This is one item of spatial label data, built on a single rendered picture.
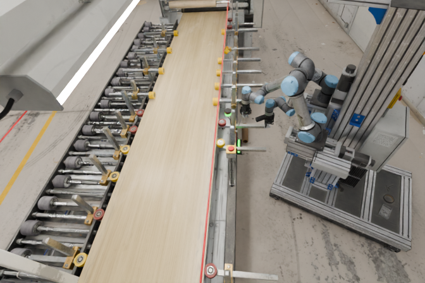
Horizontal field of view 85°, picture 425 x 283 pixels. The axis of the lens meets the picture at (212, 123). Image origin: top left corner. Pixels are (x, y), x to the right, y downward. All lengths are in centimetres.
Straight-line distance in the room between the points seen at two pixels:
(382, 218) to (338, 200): 39
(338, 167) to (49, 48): 192
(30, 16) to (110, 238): 163
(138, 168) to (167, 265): 80
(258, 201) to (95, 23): 251
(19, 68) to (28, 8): 10
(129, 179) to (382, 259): 243
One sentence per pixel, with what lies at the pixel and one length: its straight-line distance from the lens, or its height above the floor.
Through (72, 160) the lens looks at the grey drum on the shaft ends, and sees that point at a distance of 254.
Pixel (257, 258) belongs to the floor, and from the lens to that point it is 265.
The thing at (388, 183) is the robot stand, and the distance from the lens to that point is 314.
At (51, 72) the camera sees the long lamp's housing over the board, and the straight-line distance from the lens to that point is 51.
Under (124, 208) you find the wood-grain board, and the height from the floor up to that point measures 90.
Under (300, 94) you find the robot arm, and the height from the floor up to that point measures 153.
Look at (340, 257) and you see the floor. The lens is 283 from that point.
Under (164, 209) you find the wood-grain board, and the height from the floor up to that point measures 90.
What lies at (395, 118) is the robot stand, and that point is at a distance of 219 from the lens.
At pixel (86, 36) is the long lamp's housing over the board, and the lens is 60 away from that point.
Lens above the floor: 258
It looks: 48 degrees down
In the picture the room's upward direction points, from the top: 6 degrees counter-clockwise
